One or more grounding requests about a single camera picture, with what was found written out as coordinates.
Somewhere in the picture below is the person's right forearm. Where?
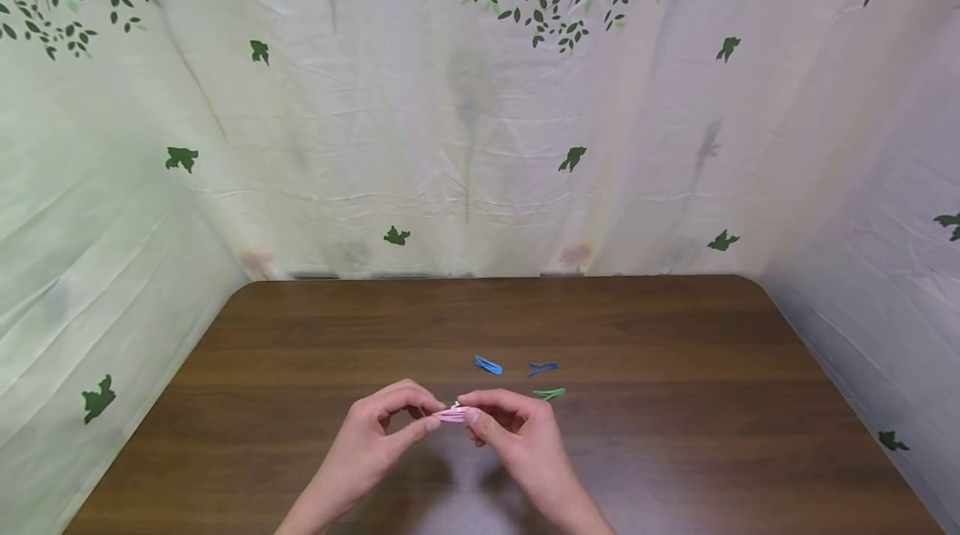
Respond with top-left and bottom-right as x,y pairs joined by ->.
536,478 -> 616,535

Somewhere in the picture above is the person's left forearm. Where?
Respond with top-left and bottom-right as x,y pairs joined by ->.
274,485 -> 353,535

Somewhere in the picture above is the person's left hand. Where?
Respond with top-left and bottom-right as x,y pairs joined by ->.
317,378 -> 448,504

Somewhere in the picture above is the person's right hand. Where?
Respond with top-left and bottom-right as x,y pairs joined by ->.
456,388 -> 573,511

